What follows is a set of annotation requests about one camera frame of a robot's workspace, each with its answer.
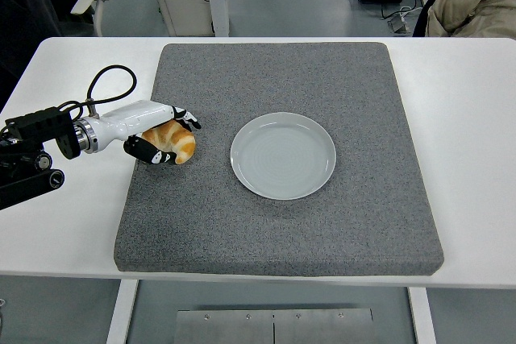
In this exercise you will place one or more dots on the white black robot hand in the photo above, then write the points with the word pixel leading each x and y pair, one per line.
pixel 133 118

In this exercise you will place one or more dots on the golden croissant bread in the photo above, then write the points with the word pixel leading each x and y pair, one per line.
pixel 181 144

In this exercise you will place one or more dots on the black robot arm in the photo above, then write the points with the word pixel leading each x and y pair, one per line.
pixel 32 122

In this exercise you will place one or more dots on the round grey plate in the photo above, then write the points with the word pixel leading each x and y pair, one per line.
pixel 282 158

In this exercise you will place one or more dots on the grey metal plate with screws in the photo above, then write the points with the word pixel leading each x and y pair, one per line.
pixel 242 328

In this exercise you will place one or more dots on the grey felt mat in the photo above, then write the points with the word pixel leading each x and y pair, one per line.
pixel 282 231

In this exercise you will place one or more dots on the white table leg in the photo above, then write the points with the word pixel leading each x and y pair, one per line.
pixel 422 316
pixel 121 312

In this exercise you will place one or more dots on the silver power adapter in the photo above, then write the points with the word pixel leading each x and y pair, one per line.
pixel 398 25

